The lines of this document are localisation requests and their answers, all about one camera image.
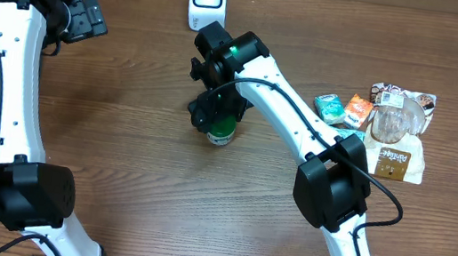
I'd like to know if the green lid jar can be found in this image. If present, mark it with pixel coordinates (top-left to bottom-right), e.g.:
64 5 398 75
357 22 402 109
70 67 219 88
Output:
206 116 237 146

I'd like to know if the small teal tissue pack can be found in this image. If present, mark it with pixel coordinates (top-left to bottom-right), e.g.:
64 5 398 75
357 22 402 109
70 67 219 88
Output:
314 94 345 125

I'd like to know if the teal wet wipes pack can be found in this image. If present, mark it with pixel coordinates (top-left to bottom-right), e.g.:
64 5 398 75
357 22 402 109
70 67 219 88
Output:
333 127 366 141

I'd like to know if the orange tissue pack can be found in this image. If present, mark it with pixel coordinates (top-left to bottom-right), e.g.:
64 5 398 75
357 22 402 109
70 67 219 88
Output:
343 94 374 130

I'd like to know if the brown bread snack bag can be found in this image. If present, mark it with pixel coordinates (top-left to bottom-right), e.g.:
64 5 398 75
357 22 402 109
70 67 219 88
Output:
364 82 437 184

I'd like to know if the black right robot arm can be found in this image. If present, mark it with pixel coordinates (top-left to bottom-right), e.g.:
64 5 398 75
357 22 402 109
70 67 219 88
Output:
188 22 393 256

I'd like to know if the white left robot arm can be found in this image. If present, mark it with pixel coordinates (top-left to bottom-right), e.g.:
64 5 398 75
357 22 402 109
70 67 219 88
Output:
0 0 107 256

